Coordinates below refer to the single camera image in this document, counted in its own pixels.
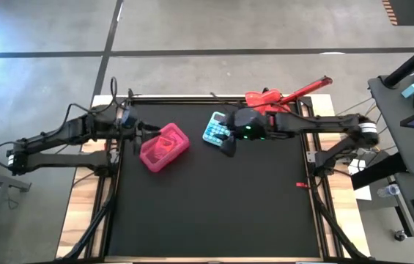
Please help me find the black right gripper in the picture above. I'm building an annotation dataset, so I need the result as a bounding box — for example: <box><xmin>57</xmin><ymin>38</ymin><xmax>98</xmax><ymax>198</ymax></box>
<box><xmin>216</xmin><ymin>107</ymin><xmax>273</xmax><ymax>158</ymax></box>

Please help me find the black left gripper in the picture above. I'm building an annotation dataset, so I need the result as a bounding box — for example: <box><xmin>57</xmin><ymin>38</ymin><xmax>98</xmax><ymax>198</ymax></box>
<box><xmin>118</xmin><ymin>122</ymin><xmax>163</xmax><ymax>155</ymax></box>

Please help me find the pink translucent pencil case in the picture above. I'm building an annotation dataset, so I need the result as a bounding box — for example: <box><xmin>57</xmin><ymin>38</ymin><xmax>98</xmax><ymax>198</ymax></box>
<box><xmin>138</xmin><ymin>122</ymin><xmax>191</xmax><ymax>174</ymax></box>

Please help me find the light blue calculator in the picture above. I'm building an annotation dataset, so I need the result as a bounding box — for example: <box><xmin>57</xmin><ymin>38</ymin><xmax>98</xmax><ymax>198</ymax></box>
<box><xmin>202</xmin><ymin>111</ymin><xmax>235</xmax><ymax>147</ymax></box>

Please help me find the red desk lamp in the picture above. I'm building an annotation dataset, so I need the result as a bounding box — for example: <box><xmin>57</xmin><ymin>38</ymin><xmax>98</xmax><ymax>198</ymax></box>
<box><xmin>244</xmin><ymin>76</ymin><xmax>333</xmax><ymax>116</ymax></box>

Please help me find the grey side desk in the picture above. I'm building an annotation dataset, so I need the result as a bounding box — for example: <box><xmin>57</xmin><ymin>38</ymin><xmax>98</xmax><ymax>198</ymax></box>
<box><xmin>367</xmin><ymin>73</ymin><xmax>414</xmax><ymax>175</ymax></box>

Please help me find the clear water bottle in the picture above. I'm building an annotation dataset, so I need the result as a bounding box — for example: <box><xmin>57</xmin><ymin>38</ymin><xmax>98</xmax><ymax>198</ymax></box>
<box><xmin>376</xmin><ymin>183</ymin><xmax>402</xmax><ymax>199</ymax></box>

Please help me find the light blue small box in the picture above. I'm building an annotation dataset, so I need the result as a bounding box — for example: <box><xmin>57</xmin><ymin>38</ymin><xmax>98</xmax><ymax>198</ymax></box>
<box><xmin>401</xmin><ymin>82</ymin><xmax>414</xmax><ymax>99</ymax></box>

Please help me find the black pole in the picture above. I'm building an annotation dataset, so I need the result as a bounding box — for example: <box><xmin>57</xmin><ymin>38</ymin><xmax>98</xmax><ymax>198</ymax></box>
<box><xmin>382</xmin><ymin>32</ymin><xmax>414</xmax><ymax>89</ymax></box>

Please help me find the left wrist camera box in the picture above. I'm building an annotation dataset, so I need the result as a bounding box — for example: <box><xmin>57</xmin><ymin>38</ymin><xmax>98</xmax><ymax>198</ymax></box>
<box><xmin>119</xmin><ymin>106</ymin><xmax>138</xmax><ymax>129</ymax></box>

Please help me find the black table frame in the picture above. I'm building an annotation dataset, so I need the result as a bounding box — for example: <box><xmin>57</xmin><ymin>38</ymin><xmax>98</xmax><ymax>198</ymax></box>
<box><xmin>55</xmin><ymin>94</ymin><xmax>369</xmax><ymax>264</ymax></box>

